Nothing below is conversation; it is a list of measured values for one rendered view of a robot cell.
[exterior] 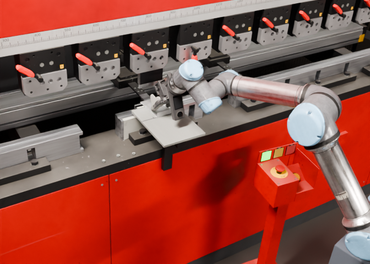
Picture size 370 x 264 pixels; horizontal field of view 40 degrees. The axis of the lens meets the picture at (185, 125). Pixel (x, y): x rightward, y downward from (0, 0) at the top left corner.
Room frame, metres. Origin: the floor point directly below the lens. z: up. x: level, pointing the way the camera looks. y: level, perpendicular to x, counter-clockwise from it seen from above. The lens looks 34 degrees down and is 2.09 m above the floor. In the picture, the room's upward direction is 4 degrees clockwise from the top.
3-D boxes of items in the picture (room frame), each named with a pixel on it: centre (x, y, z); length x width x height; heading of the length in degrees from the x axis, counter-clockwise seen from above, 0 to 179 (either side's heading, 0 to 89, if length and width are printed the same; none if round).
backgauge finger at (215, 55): (2.15, -0.15, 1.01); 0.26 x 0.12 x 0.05; 34
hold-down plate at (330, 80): (2.27, -0.72, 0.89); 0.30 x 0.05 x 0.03; 124
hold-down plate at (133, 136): (1.73, 0.09, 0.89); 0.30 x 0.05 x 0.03; 124
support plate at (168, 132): (1.63, 0.07, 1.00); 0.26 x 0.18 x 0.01; 34
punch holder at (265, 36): (2.08, -0.33, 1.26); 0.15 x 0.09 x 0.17; 124
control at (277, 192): (1.68, -0.44, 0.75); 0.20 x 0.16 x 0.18; 118
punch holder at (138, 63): (1.74, 0.17, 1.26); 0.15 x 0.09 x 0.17; 124
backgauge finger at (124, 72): (1.89, 0.23, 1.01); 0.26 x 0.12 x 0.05; 34
